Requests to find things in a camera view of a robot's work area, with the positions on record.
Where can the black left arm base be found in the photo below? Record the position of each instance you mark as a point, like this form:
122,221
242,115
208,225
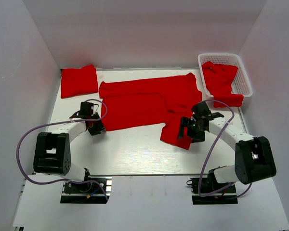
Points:
89,193

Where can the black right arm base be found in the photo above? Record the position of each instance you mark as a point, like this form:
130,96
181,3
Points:
222,197

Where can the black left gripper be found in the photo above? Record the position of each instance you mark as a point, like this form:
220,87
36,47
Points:
97,131

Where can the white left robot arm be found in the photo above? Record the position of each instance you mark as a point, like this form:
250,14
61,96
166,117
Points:
53,152

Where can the red t-shirt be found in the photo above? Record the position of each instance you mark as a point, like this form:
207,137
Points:
75,82
218,79
144,102

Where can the white perforated plastic basket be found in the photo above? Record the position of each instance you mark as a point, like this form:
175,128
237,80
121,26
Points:
241,83

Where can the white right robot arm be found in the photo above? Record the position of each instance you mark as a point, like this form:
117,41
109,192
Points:
253,155

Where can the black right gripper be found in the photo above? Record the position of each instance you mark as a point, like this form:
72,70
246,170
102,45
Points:
185,122

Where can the red t-shirt in basket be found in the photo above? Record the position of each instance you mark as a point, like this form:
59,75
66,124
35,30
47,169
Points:
218,79

